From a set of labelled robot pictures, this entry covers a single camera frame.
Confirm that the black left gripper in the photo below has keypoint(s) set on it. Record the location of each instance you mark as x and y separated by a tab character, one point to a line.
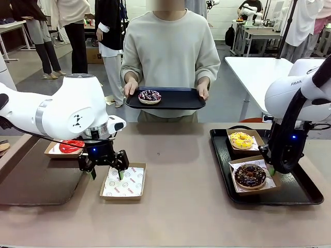
99	153

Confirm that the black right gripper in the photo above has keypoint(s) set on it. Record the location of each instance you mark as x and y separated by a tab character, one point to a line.
297	144

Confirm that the brown cardboard food box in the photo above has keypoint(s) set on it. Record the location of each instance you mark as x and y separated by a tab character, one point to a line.
274	178
59	155
121	198
256	134

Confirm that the yellow sprinkled donut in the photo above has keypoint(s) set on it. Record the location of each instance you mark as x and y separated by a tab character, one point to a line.
235	142

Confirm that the chocolate sprinkled donut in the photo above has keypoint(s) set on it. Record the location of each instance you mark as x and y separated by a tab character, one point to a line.
243	180

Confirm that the red glazed donut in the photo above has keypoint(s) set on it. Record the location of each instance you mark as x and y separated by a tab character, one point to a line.
66	148

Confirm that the purple sprinkled donut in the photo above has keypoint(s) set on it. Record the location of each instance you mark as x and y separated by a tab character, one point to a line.
143	99

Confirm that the small black serving tray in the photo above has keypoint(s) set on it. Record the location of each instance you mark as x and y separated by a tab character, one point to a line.
181	100

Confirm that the small white robot arm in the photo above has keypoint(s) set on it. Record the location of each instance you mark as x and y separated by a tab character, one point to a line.
249	14

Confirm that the person's right forearm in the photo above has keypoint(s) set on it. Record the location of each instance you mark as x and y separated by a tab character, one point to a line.
129	73

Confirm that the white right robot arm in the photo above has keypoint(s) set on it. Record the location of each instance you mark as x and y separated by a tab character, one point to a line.
284	93

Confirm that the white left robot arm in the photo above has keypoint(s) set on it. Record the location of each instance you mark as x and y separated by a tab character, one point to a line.
72	111

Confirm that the person's left forearm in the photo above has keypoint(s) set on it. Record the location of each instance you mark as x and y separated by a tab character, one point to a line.
207	73

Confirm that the person's right hand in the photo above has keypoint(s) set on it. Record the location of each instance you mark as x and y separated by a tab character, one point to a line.
132	87

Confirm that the person's left hand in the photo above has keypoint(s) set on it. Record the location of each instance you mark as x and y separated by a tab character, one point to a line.
203	91

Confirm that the orange stool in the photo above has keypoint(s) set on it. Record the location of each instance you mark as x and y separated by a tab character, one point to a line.
252	120

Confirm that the brown wooden object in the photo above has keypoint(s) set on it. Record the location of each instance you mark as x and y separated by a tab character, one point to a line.
3	147

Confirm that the brown cardboard carton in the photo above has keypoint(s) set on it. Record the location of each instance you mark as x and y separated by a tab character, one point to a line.
93	55

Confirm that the grey workbench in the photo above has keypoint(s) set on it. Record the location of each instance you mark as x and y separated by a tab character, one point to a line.
261	33

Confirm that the figure in beige top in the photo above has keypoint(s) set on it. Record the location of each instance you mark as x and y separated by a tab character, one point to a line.
76	44

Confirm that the black backpack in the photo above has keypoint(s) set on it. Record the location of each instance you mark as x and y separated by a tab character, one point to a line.
229	36

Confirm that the black stand pole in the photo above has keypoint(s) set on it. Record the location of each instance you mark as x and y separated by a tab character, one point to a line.
287	28

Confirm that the person in beige sweater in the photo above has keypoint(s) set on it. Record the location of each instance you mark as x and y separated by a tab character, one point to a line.
170	51

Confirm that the figure in black white-cuffed jacket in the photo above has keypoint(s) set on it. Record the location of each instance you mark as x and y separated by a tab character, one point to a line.
110	28

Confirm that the figure in white shirt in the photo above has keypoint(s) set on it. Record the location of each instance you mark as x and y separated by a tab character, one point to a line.
302	23

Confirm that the pink garment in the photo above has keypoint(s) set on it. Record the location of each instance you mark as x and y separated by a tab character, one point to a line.
322	25

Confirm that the figure in grey shorts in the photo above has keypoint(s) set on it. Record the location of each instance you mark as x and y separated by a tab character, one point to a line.
38	33

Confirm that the seated person in black shirt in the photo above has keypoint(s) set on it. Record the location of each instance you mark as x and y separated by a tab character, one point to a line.
256	6

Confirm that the white framed side table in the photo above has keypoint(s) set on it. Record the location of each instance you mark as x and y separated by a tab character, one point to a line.
13	25

